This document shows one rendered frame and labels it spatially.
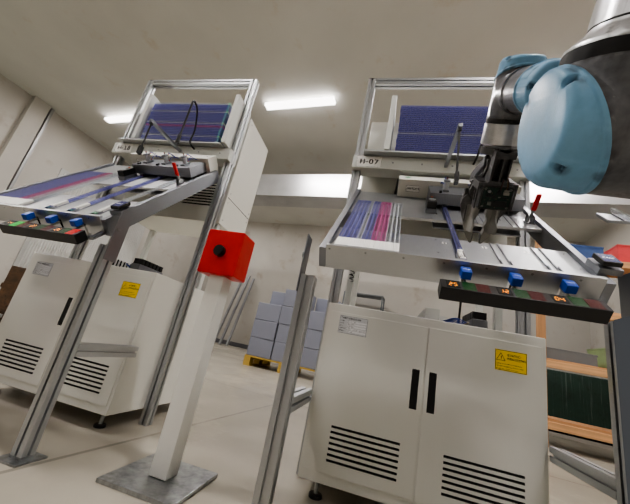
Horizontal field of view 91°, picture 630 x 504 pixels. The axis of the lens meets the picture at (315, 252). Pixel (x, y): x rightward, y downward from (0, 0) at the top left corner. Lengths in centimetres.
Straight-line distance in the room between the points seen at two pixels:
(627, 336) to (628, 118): 22
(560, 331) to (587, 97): 898
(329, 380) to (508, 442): 55
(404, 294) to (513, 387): 779
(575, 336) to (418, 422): 838
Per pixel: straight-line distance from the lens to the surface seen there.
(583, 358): 421
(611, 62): 40
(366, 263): 86
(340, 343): 112
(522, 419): 120
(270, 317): 495
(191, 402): 113
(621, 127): 39
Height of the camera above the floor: 45
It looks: 17 degrees up
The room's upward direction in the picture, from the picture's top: 12 degrees clockwise
